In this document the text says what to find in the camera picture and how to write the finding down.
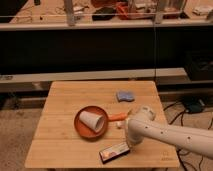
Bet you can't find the black power adapter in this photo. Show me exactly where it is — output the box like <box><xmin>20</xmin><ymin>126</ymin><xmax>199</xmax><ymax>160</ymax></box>
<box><xmin>185</xmin><ymin>99</ymin><xmax>204</xmax><ymax>114</ymax></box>

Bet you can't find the wooden table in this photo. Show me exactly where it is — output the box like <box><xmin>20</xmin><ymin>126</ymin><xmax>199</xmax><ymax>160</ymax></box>
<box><xmin>25</xmin><ymin>81</ymin><xmax>179</xmax><ymax>169</ymax></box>

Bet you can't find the black vertical cable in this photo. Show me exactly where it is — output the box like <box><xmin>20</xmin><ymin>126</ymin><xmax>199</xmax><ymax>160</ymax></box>
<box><xmin>152</xmin><ymin>0</ymin><xmax>158</xmax><ymax>85</ymax></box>

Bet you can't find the white paper cup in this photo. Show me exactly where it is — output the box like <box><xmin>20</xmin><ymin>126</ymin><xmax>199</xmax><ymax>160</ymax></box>
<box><xmin>79</xmin><ymin>111</ymin><xmax>104</xmax><ymax>132</ymax></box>

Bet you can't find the black eraser box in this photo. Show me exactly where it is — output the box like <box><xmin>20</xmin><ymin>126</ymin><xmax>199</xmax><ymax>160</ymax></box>
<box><xmin>99</xmin><ymin>142</ymin><xmax>130</xmax><ymax>164</ymax></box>

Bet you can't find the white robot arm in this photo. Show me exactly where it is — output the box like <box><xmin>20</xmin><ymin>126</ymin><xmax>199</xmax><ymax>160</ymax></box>
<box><xmin>125</xmin><ymin>106</ymin><xmax>213</xmax><ymax>159</ymax></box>

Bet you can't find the grey metal shelf post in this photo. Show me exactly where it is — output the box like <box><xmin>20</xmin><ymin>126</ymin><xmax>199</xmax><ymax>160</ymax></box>
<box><xmin>64</xmin><ymin>0</ymin><xmax>75</xmax><ymax>26</ymax></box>

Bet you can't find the blue sponge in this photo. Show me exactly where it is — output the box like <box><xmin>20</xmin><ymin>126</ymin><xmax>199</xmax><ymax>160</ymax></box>
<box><xmin>116</xmin><ymin>91</ymin><xmax>135</xmax><ymax>102</ymax></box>

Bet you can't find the orange plate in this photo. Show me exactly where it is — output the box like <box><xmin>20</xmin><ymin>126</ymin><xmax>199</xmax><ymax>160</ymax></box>
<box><xmin>74</xmin><ymin>106</ymin><xmax>108</xmax><ymax>140</ymax></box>

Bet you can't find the orange carrot toy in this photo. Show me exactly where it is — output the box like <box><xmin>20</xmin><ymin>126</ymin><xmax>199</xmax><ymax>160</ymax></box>
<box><xmin>108</xmin><ymin>110</ymin><xmax>132</xmax><ymax>122</ymax></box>

